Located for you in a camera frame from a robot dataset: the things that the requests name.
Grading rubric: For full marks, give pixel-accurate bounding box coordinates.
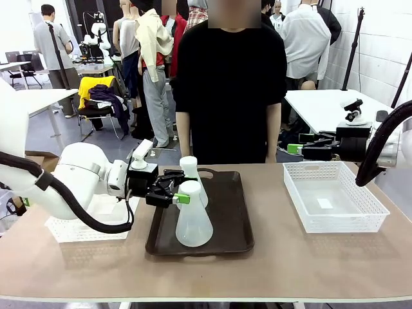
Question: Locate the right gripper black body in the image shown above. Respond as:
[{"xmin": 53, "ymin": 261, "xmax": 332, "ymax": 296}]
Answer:
[{"xmin": 333, "ymin": 136, "xmax": 370, "ymax": 162}]

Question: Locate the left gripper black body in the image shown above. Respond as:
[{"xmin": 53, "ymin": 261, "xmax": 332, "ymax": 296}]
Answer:
[{"xmin": 127, "ymin": 173, "xmax": 159, "ymax": 198}]

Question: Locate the white plastic conical flask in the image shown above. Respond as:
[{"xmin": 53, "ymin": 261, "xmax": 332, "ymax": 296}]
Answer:
[
  {"xmin": 175, "ymin": 180, "xmax": 214, "ymax": 248},
  {"xmin": 178, "ymin": 155, "xmax": 209, "ymax": 207}
]

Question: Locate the person's left forearm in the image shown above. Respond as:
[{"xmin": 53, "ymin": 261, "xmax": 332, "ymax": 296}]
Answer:
[{"xmin": 265, "ymin": 102, "xmax": 283, "ymax": 151}]

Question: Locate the person's right forearm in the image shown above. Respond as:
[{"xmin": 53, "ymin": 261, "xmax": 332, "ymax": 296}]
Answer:
[{"xmin": 176, "ymin": 111, "xmax": 191, "ymax": 147}]

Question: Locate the white table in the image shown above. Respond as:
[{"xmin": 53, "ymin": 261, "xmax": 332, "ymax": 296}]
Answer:
[
  {"xmin": 19, "ymin": 88, "xmax": 80, "ymax": 142},
  {"xmin": 285, "ymin": 89, "xmax": 395, "ymax": 135}
]

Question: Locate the white perforated plastic basket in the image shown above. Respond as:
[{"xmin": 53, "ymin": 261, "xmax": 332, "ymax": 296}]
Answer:
[
  {"xmin": 44, "ymin": 194, "xmax": 141, "ymax": 244},
  {"xmin": 282, "ymin": 160, "xmax": 391, "ymax": 234}
]

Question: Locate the dark brown plastic tray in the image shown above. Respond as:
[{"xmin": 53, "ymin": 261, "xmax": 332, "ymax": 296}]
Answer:
[{"xmin": 144, "ymin": 167, "xmax": 256, "ymax": 261}]

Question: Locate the metal chair with clothes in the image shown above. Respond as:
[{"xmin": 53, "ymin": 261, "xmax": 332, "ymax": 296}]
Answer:
[{"xmin": 77, "ymin": 76, "xmax": 131, "ymax": 141}]

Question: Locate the black slanted stand leg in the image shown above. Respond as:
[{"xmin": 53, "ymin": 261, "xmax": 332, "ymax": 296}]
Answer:
[{"xmin": 390, "ymin": 51, "xmax": 412, "ymax": 109}]

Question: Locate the black light stand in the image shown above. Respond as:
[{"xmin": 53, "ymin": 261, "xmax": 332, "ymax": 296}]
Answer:
[{"xmin": 341, "ymin": 6, "xmax": 367, "ymax": 91}]

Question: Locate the mannequin in white shirt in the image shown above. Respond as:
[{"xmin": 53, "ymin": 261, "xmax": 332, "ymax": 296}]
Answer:
[{"xmin": 278, "ymin": 0, "xmax": 332, "ymax": 81}]

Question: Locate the purple garment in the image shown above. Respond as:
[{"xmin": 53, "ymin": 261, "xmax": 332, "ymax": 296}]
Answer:
[{"xmin": 88, "ymin": 83, "xmax": 131, "ymax": 136}]

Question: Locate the cardboard box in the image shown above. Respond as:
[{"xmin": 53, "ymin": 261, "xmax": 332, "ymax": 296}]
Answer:
[{"xmin": 24, "ymin": 150, "xmax": 61, "ymax": 173}]

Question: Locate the person in black shirt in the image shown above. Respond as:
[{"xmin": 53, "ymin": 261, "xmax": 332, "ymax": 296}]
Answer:
[{"xmin": 173, "ymin": 0, "xmax": 289, "ymax": 165}]

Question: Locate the yellow garment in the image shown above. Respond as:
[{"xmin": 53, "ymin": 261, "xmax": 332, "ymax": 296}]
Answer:
[{"xmin": 78, "ymin": 76, "xmax": 116, "ymax": 110}]

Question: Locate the mannequin in black jacket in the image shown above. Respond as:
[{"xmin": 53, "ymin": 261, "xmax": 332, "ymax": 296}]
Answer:
[{"xmin": 317, "ymin": 5, "xmax": 342, "ymax": 46}]

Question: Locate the mannequin with cream shirt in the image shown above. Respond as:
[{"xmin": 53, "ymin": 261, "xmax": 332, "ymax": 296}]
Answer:
[{"xmin": 134, "ymin": 0, "xmax": 177, "ymax": 149}]

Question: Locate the mannequin with grey tank top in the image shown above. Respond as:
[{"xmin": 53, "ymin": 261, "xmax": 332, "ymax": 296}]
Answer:
[{"xmin": 112, "ymin": 0, "xmax": 142, "ymax": 113}]

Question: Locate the black tripod pole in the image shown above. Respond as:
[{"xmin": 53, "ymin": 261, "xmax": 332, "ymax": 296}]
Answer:
[{"xmin": 47, "ymin": 23, "xmax": 72, "ymax": 91}]

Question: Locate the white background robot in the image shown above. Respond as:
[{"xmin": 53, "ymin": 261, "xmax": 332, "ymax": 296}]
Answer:
[{"xmin": 82, "ymin": 12, "xmax": 112, "ymax": 59}]

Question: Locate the person in plaid shirt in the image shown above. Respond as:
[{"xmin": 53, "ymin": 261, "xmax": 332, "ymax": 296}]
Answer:
[{"xmin": 185, "ymin": 0, "xmax": 210, "ymax": 33}]

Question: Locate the black office chair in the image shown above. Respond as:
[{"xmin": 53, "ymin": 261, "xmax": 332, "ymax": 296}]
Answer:
[{"xmin": 5, "ymin": 51, "xmax": 43, "ymax": 90}]

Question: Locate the man in grey shirt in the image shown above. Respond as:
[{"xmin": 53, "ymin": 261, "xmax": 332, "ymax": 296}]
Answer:
[{"xmin": 33, "ymin": 3, "xmax": 80, "ymax": 118}]

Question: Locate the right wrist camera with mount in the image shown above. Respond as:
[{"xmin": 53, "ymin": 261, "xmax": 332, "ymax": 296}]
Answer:
[{"xmin": 335, "ymin": 98, "xmax": 373, "ymax": 139}]

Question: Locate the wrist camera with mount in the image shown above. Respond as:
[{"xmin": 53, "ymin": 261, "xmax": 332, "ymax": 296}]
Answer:
[
  {"xmin": 335, "ymin": 98, "xmax": 373, "ymax": 139},
  {"xmin": 127, "ymin": 138, "xmax": 159, "ymax": 176}
]

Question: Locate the right arm black hose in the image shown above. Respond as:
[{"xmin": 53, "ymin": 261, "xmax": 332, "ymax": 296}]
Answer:
[{"xmin": 355, "ymin": 100, "xmax": 412, "ymax": 187}]

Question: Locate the arm black hose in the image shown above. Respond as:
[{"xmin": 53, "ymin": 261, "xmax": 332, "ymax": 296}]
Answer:
[
  {"xmin": 355, "ymin": 100, "xmax": 412, "ymax": 187},
  {"xmin": 0, "ymin": 151, "xmax": 135, "ymax": 234}
]

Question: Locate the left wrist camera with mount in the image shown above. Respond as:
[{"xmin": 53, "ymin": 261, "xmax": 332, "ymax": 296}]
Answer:
[{"xmin": 127, "ymin": 138, "xmax": 159, "ymax": 176}]

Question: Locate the left arm black hose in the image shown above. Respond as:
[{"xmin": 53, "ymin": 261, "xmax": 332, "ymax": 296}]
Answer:
[{"xmin": 0, "ymin": 151, "xmax": 135, "ymax": 234}]

